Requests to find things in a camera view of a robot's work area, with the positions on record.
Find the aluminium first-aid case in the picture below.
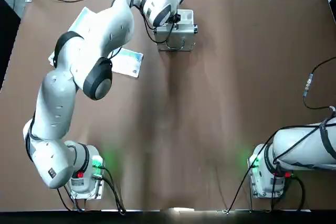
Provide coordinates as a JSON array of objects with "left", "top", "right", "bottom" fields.
[{"left": 153, "top": 8, "right": 199, "bottom": 52}]

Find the open white plastic pill box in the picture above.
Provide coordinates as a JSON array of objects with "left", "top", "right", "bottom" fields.
[{"left": 47, "top": 50, "right": 57, "bottom": 67}]

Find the wide blue-white flat packet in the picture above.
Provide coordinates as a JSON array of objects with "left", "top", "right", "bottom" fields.
[{"left": 111, "top": 48, "right": 144, "bottom": 79}]

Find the long blue-white flat packet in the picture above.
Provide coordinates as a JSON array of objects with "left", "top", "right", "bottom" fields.
[{"left": 67, "top": 6, "right": 92, "bottom": 33}]

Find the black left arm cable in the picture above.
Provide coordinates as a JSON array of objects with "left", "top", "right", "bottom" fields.
[{"left": 110, "top": 0, "right": 182, "bottom": 51}]

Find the black cable with metal plug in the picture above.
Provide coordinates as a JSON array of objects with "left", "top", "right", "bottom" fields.
[{"left": 301, "top": 56, "right": 336, "bottom": 111}]

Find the black arm base cable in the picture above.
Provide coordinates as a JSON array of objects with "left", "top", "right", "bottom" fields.
[{"left": 270, "top": 174, "right": 307, "bottom": 213}]

